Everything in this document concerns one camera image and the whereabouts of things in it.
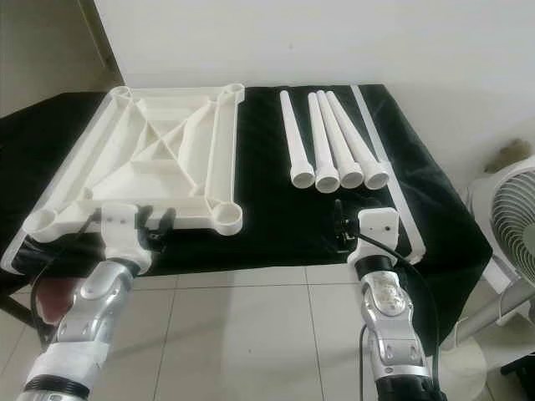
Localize white plastic table leg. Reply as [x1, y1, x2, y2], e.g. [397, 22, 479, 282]
[278, 90, 317, 189]
[308, 92, 341, 195]
[326, 90, 392, 191]
[316, 90, 366, 190]

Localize white plastic table top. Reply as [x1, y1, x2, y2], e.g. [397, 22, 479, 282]
[23, 82, 246, 245]

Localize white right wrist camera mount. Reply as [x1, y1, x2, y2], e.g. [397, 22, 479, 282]
[347, 209, 400, 266]

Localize black metal table leg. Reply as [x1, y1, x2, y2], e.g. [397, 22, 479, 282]
[0, 292, 51, 328]

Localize pink table cover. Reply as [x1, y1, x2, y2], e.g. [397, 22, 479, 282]
[38, 280, 72, 325]

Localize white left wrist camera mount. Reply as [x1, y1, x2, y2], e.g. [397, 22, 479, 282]
[100, 205, 153, 272]

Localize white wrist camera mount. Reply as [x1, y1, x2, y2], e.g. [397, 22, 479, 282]
[347, 209, 400, 266]
[100, 205, 153, 272]

